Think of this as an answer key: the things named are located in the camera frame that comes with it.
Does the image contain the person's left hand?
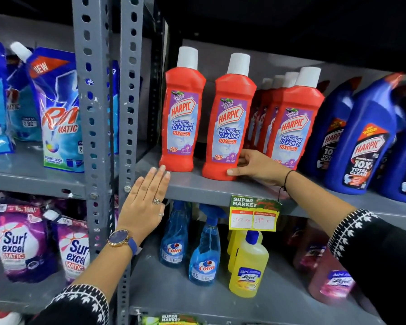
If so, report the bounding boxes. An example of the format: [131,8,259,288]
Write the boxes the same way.
[117,165,171,247]

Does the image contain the person's right hand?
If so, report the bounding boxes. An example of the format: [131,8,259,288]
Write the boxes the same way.
[226,149,292,187]

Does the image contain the red bathroom cleaner bottle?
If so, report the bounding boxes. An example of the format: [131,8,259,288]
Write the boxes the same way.
[202,53,257,182]

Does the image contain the person's left forearm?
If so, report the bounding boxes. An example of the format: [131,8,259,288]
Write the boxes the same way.
[72,233,140,302]

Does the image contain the person's right forearm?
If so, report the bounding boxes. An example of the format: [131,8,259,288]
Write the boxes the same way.
[280,170,358,238]

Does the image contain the grey metal shelf board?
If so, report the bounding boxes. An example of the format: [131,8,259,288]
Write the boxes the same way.
[129,230,387,325]
[0,259,70,316]
[0,140,153,201]
[135,145,406,234]

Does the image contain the yellow green price tag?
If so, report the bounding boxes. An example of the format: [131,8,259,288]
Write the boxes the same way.
[228,195,283,232]
[140,313,201,325]

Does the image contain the blue glass cleaner spray bottle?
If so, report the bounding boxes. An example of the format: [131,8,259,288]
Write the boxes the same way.
[188,204,228,287]
[159,200,193,268]

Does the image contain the yellow floor cleaner bottle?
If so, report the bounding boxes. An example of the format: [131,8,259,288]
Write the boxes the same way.
[228,230,270,298]
[226,229,263,273]

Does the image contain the purple detergent pouch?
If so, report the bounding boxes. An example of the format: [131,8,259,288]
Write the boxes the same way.
[43,209,91,284]
[0,199,58,283]

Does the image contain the grey perforated metal upright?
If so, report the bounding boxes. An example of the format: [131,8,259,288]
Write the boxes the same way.
[71,0,115,262]
[116,0,145,325]

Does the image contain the blue toilet cleaner bottle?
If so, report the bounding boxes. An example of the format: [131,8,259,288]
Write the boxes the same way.
[391,84,406,132]
[299,76,363,180]
[375,105,406,205]
[323,72,406,195]

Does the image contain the row of red bottles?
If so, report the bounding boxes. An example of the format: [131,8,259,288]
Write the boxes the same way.
[159,46,326,173]

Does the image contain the pink floor cleaner bottle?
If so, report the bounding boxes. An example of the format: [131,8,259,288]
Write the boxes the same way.
[308,246,357,306]
[292,219,329,272]

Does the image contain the blue detergent pouch white spout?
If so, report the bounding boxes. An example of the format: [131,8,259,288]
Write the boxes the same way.
[9,41,86,174]

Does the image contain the black embroidered sleeve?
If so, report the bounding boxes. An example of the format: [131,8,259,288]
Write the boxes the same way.
[328,209,406,325]
[28,284,110,325]

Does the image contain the white red detergent pouch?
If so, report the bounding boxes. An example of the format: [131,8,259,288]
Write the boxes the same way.
[0,311,25,325]

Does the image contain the black thread bracelet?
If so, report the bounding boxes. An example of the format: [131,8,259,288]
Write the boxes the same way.
[278,170,295,202]

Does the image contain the gold wristwatch blue strap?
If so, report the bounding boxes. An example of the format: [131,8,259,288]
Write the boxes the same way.
[107,229,139,256]

